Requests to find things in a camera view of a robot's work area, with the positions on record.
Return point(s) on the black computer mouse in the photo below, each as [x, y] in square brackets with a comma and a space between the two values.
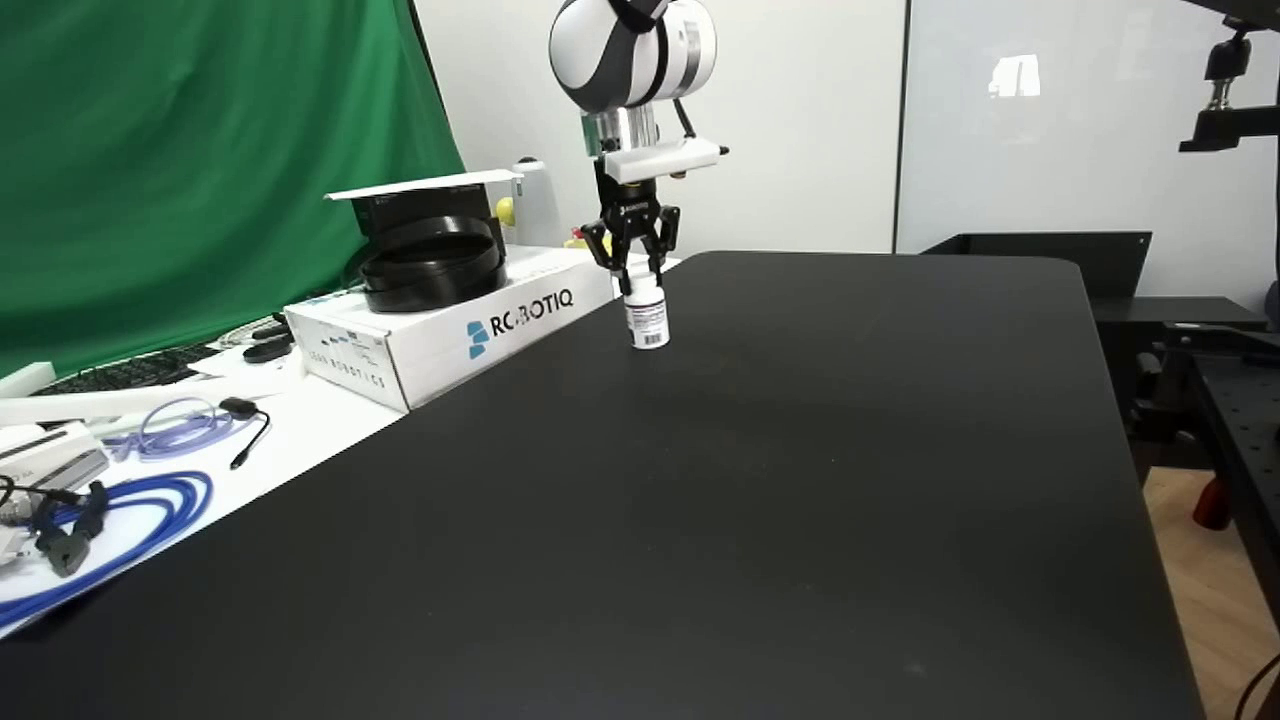
[266, 350]

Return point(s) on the white flat board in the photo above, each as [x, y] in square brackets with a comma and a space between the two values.
[510, 172]

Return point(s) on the white side table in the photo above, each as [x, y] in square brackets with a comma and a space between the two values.
[175, 461]

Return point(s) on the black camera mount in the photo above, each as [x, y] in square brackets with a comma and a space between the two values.
[1222, 121]

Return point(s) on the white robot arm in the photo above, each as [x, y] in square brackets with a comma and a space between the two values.
[629, 64]

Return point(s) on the black keyboard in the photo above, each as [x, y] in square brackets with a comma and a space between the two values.
[128, 375]

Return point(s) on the small white pill bottle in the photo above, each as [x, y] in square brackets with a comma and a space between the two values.
[644, 315]

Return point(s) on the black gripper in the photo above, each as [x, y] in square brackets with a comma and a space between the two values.
[635, 212]

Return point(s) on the black round hat-shaped object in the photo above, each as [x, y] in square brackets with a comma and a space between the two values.
[429, 251]

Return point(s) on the white Robotiq cardboard box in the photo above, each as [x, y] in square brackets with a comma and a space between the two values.
[409, 358]

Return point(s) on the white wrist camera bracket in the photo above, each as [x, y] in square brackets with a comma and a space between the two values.
[661, 162]

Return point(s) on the black clamp tool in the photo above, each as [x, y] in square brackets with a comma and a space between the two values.
[64, 526]

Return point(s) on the green backdrop cloth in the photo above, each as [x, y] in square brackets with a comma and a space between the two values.
[171, 164]

